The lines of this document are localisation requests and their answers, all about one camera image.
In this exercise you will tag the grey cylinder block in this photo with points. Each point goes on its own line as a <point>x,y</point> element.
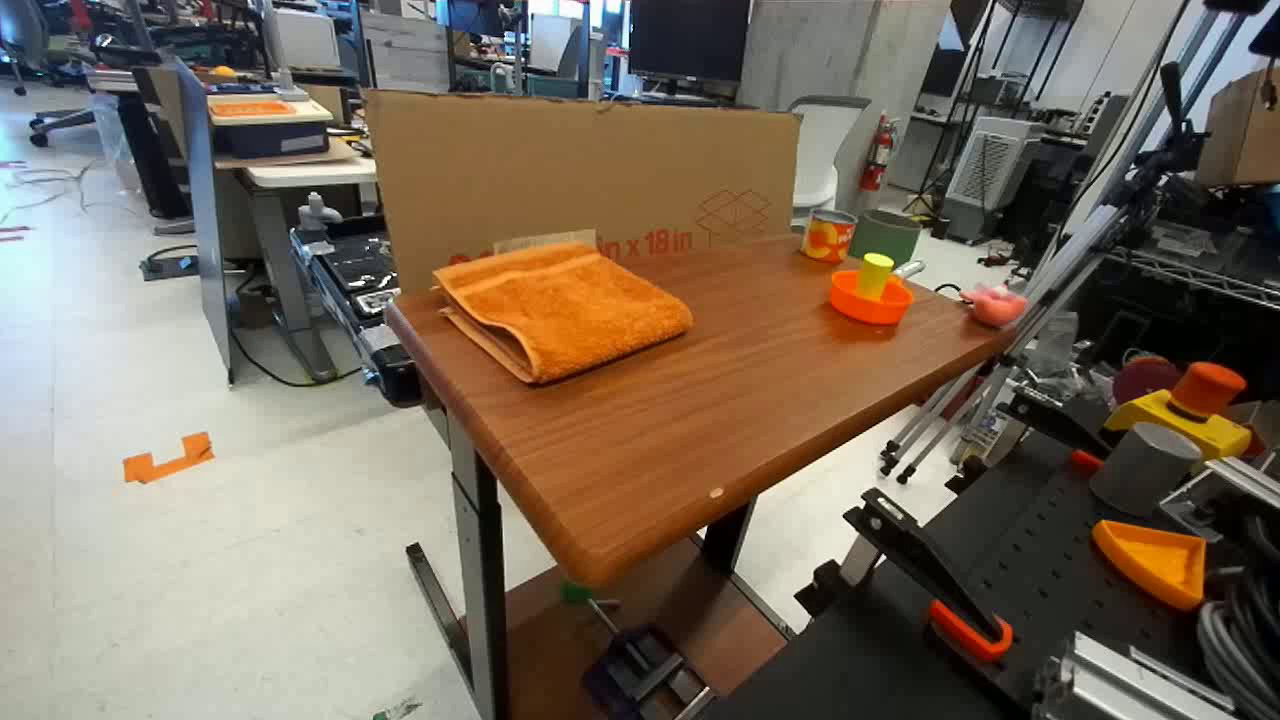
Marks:
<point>1141,469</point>

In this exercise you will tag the yellow plastic cup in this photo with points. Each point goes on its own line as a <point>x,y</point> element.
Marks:
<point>874,275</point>

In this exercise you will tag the orange plastic bowl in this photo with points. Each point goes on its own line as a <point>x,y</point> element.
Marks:
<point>870,310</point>

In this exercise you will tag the large cardboard sheet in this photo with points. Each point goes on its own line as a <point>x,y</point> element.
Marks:
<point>460,172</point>

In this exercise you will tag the black table leg frame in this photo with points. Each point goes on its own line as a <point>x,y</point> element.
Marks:
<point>477,632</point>

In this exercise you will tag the orange yellow patterned mug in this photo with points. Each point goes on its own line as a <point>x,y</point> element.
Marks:
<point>824,239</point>

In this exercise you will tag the black computer monitor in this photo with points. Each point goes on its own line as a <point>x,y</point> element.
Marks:
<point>691,36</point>

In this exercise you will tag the orange floor tape marker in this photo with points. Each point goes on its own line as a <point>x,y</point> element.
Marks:
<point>149,464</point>

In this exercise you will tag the orange towel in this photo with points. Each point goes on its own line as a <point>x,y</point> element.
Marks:
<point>560,310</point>

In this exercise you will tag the red fire extinguisher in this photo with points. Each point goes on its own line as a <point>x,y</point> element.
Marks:
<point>877,158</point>

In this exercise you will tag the orange triangular plastic block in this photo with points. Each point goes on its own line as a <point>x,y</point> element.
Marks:
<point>1167,566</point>

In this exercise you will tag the pink sponge toy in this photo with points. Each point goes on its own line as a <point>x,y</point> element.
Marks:
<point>995,306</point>

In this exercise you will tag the black orange bar clamp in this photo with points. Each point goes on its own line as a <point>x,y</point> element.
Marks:
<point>954,611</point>

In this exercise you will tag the grey office desk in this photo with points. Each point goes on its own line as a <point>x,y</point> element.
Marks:
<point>254,158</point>

